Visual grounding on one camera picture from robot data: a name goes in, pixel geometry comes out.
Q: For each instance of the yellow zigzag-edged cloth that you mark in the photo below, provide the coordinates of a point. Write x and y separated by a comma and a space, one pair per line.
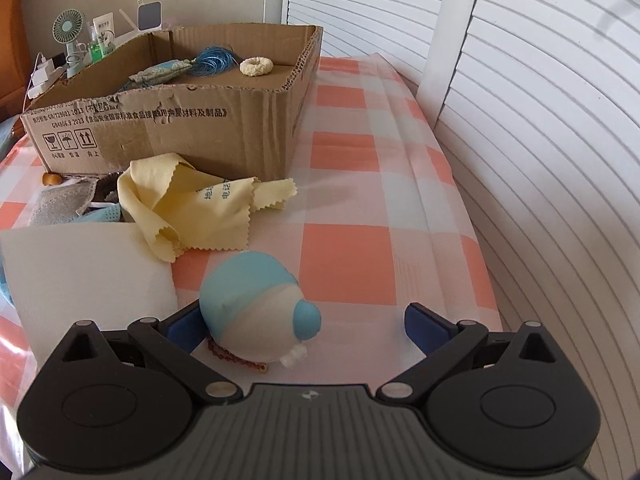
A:
200, 205

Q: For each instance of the small brown wooden object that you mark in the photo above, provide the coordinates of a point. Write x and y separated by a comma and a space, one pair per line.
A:
51, 179

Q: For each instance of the brown cardboard box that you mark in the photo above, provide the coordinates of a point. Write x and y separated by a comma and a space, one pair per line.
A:
200, 130

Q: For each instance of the white power charger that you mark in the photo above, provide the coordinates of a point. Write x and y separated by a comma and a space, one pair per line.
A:
44, 74

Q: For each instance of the white fluffy scrunchie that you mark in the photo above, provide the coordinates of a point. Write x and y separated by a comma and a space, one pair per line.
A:
256, 66

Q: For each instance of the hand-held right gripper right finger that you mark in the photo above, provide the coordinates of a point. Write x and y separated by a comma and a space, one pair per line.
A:
425, 327

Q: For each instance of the grey felt cloth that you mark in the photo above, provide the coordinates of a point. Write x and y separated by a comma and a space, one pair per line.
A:
60, 202

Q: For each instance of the green labelled bottle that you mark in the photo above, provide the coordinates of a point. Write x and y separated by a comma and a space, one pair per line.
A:
102, 49

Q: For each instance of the orange wooden headboard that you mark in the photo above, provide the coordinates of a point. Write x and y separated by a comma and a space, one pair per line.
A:
10, 35

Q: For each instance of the small light blue cup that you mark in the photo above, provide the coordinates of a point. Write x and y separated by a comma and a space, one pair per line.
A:
250, 300

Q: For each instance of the light blue bedding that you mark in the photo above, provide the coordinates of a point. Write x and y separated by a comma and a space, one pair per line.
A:
6, 135

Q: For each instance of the green desk fan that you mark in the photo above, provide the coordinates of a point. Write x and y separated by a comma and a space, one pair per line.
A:
70, 26

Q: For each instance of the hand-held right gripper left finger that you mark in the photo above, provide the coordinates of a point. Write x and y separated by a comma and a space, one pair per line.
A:
181, 327

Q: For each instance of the white louvered door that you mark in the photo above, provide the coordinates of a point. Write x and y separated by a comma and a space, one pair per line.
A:
550, 160
380, 5

